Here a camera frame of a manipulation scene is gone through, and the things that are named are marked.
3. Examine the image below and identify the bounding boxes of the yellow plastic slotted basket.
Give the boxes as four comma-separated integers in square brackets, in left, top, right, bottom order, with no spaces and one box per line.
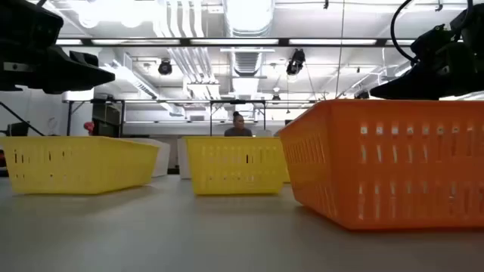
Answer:
[0,135,160,196]
[184,135,291,196]

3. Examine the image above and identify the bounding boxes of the orange plastic slotted basket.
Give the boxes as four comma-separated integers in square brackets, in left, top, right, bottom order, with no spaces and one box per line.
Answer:
[278,98,484,231]

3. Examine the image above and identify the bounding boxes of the person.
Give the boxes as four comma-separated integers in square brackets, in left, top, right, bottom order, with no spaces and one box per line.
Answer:
[223,110,253,138]

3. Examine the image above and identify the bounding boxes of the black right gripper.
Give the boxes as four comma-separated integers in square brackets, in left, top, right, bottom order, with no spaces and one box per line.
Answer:
[370,37,484,101]

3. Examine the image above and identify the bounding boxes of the black diagonal brace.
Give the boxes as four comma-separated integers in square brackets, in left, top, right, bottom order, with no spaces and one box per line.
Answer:
[0,100,45,137]

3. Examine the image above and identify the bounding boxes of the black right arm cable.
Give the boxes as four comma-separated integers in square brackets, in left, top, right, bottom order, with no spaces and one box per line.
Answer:
[389,0,419,64]

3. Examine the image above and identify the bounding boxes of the black background rig frame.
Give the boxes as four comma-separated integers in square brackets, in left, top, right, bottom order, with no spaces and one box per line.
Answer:
[209,99,267,137]

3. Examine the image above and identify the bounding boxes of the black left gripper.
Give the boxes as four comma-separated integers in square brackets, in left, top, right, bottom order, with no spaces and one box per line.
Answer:
[0,37,116,95]

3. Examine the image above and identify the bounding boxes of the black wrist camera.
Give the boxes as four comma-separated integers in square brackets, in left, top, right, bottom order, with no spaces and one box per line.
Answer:
[410,3,484,58]
[0,0,64,48]

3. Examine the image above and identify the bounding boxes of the silver ventilation duct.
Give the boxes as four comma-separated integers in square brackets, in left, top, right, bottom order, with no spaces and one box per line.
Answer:
[222,0,276,76]

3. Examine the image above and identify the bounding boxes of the dark shelving unit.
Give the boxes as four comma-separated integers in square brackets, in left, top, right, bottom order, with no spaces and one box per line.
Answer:
[92,98,126,138]

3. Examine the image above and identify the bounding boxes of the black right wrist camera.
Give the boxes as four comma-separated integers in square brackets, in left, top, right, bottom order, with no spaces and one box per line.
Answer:
[410,3,484,58]

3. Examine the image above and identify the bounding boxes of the black overhead light bar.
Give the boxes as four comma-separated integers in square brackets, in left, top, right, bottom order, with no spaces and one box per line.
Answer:
[55,36,417,48]

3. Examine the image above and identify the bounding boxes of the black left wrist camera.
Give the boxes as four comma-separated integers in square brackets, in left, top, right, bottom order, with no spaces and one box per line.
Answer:
[0,0,64,48]

